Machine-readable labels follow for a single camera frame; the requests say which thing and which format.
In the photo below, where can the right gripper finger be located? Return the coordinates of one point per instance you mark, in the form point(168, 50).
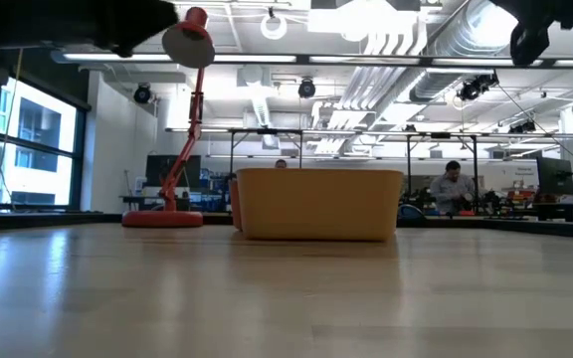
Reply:
point(506, 6)

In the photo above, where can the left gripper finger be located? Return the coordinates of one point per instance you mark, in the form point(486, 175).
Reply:
point(154, 12)

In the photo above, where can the orange plastic bin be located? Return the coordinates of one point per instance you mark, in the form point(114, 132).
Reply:
point(235, 204)

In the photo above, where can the yellow plastic bin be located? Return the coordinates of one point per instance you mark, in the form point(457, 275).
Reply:
point(316, 204)

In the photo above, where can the black round ceiling speaker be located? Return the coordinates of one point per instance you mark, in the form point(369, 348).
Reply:
point(306, 88)
point(142, 93)

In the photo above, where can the long ceiling light strip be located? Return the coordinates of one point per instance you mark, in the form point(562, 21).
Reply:
point(247, 58)

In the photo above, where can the black computer monitor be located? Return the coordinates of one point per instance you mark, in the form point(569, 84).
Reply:
point(555, 176)

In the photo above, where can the person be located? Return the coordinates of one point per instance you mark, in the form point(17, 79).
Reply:
point(280, 163)
point(448, 191)

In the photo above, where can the red desk lamp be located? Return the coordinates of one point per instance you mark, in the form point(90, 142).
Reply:
point(162, 219)

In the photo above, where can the blue chair back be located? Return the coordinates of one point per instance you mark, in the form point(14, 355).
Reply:
point(410, 212)

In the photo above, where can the black ceiling camera cluster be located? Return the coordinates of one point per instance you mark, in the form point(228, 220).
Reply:
point(475, 87)

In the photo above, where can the black overhead rig frame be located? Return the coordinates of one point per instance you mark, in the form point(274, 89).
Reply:
point(440, 135)
point(266, 131)

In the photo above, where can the black wall screen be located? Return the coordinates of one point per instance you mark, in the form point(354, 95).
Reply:
point(154, 171)

